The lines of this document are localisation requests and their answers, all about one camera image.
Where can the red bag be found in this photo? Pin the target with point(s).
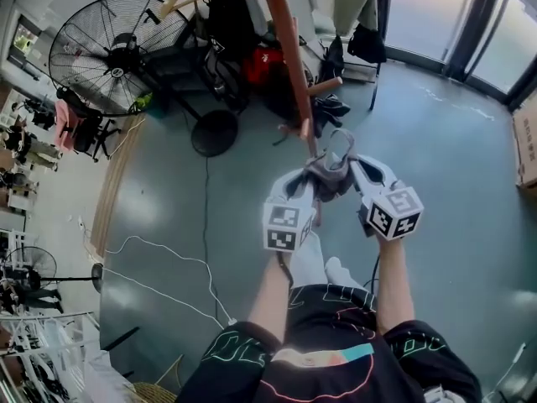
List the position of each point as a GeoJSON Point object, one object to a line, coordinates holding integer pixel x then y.
{"type": "Point", "coordinates": [264, 67]}

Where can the person's black printed t-shirt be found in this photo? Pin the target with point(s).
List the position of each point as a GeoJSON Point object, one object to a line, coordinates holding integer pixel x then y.
{"type": "Point", "coordinates": [331, 346]}

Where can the white metal rack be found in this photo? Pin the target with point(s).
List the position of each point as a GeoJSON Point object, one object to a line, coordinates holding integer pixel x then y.
{"type": "Point", "coordinates": [38, 351]}

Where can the black backpack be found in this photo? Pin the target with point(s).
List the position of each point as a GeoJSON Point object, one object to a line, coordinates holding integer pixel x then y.
{"type": "Point", "coordinates": [226, 74]}

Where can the brown wooden coat rack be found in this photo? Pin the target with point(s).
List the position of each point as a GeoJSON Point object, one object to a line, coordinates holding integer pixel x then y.
{"type": "Point", "coordinates": [291, 53]}

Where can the pink chair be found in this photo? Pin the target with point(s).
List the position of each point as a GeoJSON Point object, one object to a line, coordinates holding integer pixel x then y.
{"type": "Point", "coordinates": [65, 126]}

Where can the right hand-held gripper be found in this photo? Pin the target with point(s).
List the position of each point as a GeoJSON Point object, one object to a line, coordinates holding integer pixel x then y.
{"type": "Point", "coordinates": [394, 212]}

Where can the person's right forearm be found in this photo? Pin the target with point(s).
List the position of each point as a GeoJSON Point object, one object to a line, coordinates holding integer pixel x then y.
{"type": "Point", "coordinates": [392, 284]}

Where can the black cloth on floor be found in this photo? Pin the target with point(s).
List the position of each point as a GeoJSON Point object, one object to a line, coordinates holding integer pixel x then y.
{"type": "Point", "coordinates": [331, 109]}

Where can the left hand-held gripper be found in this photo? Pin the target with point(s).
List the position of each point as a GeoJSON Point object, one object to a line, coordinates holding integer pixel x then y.
{"type": "Point", "coordinates": [282, 221]}

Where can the small black floor fan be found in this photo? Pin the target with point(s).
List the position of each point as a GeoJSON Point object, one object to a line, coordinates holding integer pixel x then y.
{"type": "Point", "coordinates": [29, 267]}

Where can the person's left forearm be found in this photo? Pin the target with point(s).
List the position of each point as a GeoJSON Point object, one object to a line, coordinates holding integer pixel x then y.
{"type": "Point", "coordinates": [268, 296]}

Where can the cardboard box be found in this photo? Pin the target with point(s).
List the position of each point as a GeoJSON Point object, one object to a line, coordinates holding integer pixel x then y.
{"type": "Point", "coordinates": [526, 145]}

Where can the large black floor fan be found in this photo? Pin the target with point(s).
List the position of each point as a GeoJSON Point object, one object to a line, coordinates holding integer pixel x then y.
{"type": "Point", "coordinates": [121, 65]}

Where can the wicker basket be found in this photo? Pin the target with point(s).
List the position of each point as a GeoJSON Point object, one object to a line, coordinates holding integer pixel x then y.
{"type": "Point", "coordinates": [155, 390]}

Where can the grey cap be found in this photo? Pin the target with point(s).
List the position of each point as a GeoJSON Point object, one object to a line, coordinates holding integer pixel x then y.
{"type": "Point", "coordinates": [329, 170]}

